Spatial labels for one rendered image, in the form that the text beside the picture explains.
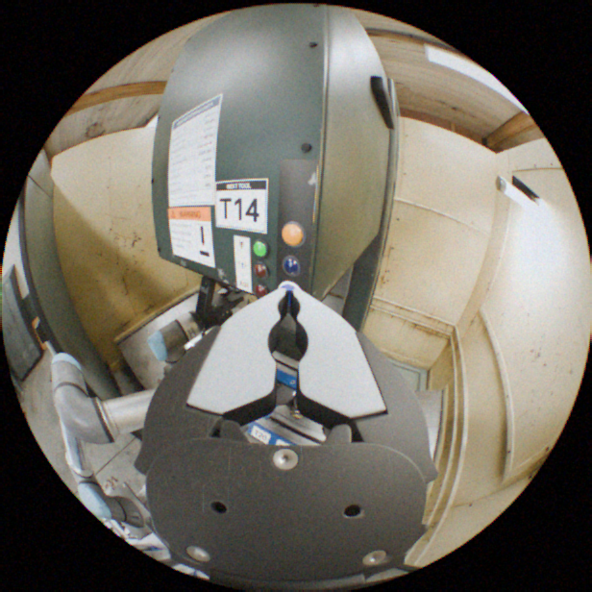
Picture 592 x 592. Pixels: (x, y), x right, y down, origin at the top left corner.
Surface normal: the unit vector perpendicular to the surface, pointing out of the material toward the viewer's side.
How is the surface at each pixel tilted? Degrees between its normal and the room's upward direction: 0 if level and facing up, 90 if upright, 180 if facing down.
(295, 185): 90
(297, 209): 90
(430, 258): 90
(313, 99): 90
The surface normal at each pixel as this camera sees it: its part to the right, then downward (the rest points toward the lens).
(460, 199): -0.49, 0.45
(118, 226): 0.87, 0.30
